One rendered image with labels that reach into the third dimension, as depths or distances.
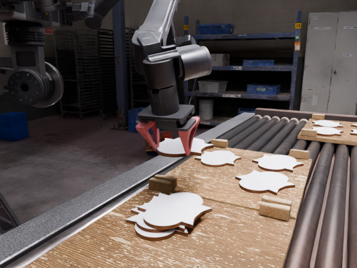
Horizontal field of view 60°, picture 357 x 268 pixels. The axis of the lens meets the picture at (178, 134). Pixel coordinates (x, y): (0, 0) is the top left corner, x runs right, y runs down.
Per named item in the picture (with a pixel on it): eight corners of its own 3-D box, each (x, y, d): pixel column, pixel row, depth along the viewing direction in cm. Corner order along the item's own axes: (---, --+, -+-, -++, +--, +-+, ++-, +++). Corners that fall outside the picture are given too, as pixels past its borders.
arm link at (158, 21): (163, 4, 96) (161, -34, 89) (181, 5, 96) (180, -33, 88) (133, 82, 65) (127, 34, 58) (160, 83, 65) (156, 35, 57)
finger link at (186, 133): (174, 143, 70) (168, 106, 65) (203, 147, 67) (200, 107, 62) (160, 159, 64) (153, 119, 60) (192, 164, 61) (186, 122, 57)
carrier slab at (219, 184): (149, 190, 78) (149, 184, 77) (209, 149, 113) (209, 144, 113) (295, 224, 62) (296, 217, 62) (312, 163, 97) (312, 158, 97)
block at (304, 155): (288, 157, 99) (289, 149, 98) (289, 156, 100) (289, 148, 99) (308, 160, 96) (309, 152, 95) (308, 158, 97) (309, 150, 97)
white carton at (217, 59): (204, 66, 540) (204, 53, 534) (212, 66, 563) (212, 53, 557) (222, 66, 520) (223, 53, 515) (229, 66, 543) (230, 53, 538)
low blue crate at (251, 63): (242, 67, 498) (242, 60, 495) (243, 66, 534) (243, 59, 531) (274, 67, 488) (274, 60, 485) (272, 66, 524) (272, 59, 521)
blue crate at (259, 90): (245, 93, 517) (245, 84, 514) (251, 91, 550) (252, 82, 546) (276, 95, 494) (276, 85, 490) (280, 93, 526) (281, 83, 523)
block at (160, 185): (147, 189, 75) (147, 178, 74) (152, 186, 76) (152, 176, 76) (169, 194, 72) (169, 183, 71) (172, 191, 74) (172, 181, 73)
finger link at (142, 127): (155, 141, 72) (149, 104, 68) (183, 144, 69) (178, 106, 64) (141, 157, 66) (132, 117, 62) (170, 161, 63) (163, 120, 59)
